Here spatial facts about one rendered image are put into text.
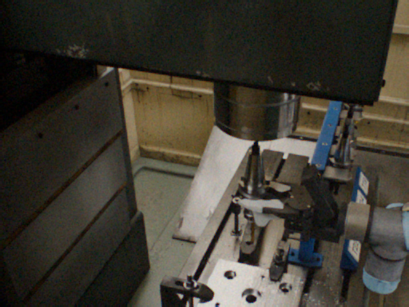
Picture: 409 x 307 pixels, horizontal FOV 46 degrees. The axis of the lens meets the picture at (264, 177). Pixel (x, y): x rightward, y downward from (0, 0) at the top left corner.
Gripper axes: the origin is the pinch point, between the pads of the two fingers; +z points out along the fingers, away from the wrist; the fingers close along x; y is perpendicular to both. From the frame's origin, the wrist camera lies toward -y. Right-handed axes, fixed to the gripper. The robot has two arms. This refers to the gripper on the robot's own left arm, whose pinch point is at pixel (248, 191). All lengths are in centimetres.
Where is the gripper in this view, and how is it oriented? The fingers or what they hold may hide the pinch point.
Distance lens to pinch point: 97.8
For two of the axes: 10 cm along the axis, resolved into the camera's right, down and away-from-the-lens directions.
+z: -9.7, -1.8, 1.7
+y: -0.5, 8.2, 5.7
